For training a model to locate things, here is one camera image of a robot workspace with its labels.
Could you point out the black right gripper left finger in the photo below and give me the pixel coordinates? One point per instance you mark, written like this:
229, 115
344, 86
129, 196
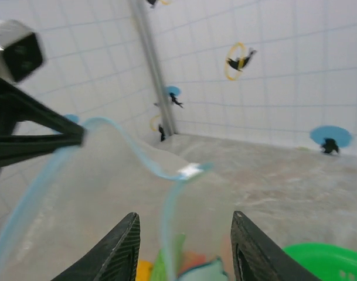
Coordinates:
108, 257

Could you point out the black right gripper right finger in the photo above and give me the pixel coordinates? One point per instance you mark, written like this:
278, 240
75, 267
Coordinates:
263, 257

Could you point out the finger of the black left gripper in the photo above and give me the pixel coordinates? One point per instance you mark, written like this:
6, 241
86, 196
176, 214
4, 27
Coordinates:
34, 146

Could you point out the yellow toy pepper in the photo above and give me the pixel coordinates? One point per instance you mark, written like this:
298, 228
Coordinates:
144, 272

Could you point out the green toy cucumber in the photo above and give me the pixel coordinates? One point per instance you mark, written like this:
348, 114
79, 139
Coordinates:
157, 269

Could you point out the clear blue-zipper zip-top bag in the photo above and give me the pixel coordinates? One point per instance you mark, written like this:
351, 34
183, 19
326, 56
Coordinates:
93, 190

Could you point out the green plastic basket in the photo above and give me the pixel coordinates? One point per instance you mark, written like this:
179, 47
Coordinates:
327, 260

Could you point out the blue oval penguin sticker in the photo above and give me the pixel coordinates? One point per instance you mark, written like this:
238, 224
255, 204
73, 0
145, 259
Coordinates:
322, 134

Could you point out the blue oval dolphin sticker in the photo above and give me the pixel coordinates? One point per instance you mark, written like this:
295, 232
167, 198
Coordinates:
173, 90

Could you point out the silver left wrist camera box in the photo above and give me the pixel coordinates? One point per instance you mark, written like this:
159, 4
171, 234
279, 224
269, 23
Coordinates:
20, 55

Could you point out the aluminium corner post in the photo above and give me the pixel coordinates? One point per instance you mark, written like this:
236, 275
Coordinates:
153, 73

